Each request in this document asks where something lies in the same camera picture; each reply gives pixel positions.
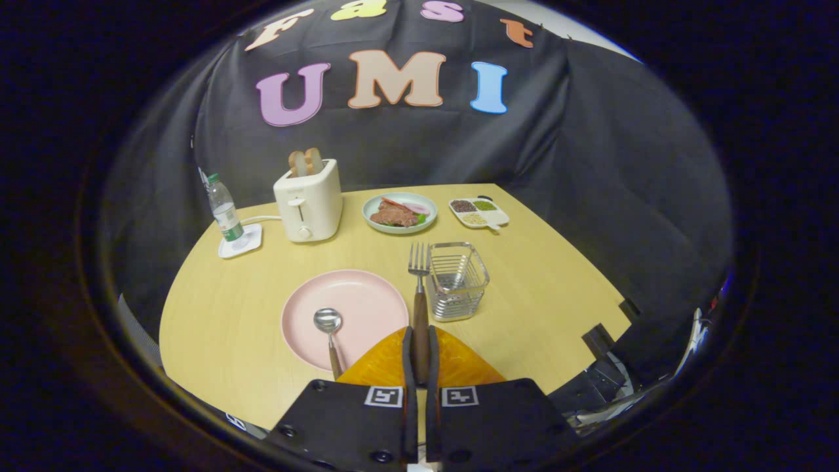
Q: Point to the white square coaster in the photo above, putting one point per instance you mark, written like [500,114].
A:
[253,236]

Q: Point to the white toaster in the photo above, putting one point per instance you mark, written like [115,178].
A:
[314,210]

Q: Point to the white divided condiment dish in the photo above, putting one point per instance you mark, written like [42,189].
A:
[495,213]

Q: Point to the cooked meat with garnish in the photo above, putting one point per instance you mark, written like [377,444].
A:
[396,215]

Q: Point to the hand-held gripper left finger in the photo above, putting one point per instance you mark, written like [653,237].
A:
[341,419]

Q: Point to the grey mesh office chair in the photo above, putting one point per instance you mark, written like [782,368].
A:
[141,334]

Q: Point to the pale green plate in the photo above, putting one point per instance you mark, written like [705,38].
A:
[373,225]

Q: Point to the pink plate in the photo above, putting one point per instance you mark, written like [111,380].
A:
[357,295]

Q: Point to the black backdrop cloth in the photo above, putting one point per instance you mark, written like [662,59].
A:
[590,164]

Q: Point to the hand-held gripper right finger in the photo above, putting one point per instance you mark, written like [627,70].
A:
[498,419]

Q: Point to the clear plastic water bottle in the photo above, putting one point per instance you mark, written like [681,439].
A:
[226,213]

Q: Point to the toast slice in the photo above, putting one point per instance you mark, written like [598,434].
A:
[314,160]
[297,164]

